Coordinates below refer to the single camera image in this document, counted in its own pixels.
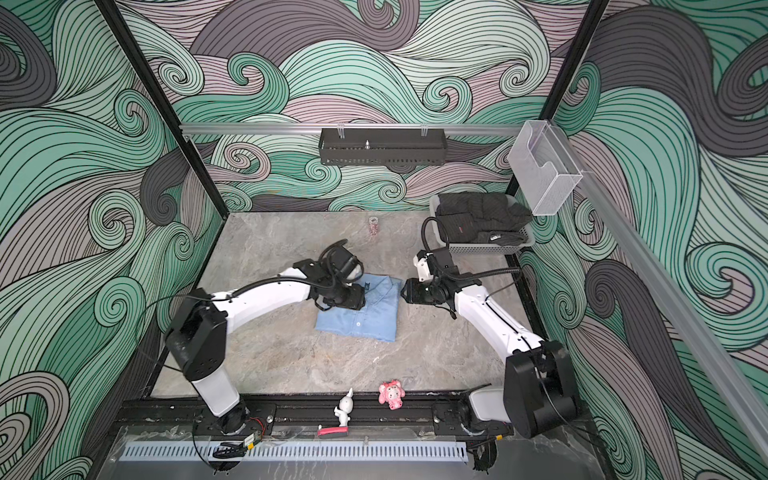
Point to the pink pig toy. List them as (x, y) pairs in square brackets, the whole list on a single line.
[(391, 394)]

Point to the black corner frame post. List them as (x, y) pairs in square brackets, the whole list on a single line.
[(130, 47)]

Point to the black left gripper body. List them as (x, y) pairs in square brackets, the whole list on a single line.
[(347, 296)]

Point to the clear plastic wall bin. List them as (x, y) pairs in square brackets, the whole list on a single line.
[(545, 166)]

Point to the dark grey folded shirt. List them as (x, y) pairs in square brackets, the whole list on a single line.
[(480, 217)]

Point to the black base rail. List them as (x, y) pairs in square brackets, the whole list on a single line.
[(442, 413)]

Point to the small pink patterned cup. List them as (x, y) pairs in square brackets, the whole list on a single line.
[(373, 225)]

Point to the pink flat stick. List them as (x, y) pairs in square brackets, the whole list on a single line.
[(332, 432)]

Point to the white figurine toy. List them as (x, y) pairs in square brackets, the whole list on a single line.
[(344, 408)]

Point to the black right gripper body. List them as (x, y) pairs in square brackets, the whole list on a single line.
[(425, 292)]

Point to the aluminium back rail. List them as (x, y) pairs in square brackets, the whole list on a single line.
[(275, 128)]

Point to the black right corner post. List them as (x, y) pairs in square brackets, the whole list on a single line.
[(568, 27)]

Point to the aluminium right rail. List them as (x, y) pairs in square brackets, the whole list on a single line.
[(614, 204)]

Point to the white plastic laundry basket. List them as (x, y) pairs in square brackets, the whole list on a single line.
[(480, 234)]

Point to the white slotted cable duct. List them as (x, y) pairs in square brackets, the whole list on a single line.
[(301, 451)]

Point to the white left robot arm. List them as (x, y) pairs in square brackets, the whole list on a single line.
[(198, 334)]

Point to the black perforated wall tray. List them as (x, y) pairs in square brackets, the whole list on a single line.
[(369, 147)]

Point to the aluminium rail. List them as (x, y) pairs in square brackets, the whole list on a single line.
[(275, 128), (614, 204)]

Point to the light blue long sleeve shirt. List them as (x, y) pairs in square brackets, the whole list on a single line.
[(377, 319)]

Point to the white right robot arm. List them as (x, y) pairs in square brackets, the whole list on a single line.
[(539, 390)]

